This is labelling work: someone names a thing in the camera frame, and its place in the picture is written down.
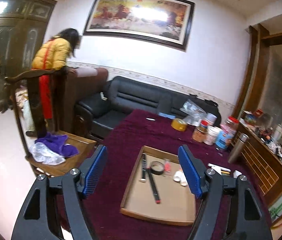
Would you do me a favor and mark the yellow green pen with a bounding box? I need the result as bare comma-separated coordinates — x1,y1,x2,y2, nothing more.
221,170,230,176

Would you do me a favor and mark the white plastic bottle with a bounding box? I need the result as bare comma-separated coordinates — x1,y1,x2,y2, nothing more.
180,177,188,187

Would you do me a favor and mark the white glue bottle orange cap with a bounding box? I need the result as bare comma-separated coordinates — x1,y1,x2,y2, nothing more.
173,170,184,183

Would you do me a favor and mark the black marker red cap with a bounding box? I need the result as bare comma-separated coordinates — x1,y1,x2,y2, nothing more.
147,168,161,204

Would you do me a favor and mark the grey tape roll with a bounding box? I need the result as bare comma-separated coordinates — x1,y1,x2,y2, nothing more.
150,161,165,176

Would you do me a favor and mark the black marker grey cap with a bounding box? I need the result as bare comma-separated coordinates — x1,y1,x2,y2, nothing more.
140,153,147,183

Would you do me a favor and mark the small white charger cube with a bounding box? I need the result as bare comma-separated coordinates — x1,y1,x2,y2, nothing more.
233,170,242,179

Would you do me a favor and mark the wooden sideboard cabinet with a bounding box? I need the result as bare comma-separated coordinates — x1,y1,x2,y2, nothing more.
233,124,282,206

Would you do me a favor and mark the clear plastic bag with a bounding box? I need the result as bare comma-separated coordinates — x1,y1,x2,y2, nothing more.
29,142,65,166

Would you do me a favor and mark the bronze thermos flask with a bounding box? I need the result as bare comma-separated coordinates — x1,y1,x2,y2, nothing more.
228,133,249,164

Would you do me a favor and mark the purple cloth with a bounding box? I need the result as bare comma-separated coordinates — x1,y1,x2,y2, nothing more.
35,132,79,158

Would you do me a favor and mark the blue labelled canister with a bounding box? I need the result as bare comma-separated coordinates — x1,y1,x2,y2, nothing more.
215,125,236,150

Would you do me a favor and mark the white plastic jar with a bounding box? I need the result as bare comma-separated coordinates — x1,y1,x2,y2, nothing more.
203,126,222,146

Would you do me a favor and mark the red lid plastic jar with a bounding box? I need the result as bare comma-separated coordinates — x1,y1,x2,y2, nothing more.
223,116,239,133

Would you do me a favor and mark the brown glass jar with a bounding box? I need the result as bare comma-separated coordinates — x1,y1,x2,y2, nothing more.
192,120,208,142

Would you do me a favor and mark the person in yellow jacket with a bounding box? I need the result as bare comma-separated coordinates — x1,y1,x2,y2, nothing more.
21,28,82,138

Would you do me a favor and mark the yellow tape roll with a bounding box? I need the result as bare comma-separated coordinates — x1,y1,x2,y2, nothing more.
171,118,188,132

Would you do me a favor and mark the crumpled plastic wrap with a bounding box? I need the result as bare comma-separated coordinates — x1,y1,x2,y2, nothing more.
180,99,207,127

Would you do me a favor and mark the maroon table cloth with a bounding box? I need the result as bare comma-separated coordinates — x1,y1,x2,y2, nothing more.
56,108,273,240

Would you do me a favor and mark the black leather sofa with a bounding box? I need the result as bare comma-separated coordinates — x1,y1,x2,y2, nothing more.
74,76,221,140

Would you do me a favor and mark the brown armchair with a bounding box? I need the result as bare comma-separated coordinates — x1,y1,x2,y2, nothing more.
60,67,108,137

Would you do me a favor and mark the dark wooden wardrobe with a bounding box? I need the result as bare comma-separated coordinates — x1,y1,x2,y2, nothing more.
0,0,57,111

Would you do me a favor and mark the framed horse painting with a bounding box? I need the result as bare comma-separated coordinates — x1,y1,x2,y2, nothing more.
83,0,195,50

